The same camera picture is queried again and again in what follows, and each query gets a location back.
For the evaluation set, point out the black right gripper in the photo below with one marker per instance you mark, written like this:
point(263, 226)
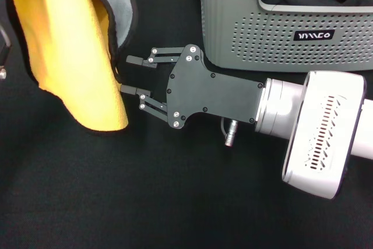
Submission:
point(209, 94)

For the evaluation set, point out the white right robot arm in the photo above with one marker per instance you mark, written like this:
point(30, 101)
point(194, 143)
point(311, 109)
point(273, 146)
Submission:
point(277, 109)

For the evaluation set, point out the grey perforated storage box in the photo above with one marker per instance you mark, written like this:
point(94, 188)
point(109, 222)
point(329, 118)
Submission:
point(221, 27)

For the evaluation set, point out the silver gripper connector stub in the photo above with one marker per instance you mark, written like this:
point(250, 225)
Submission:
point(230, 135)

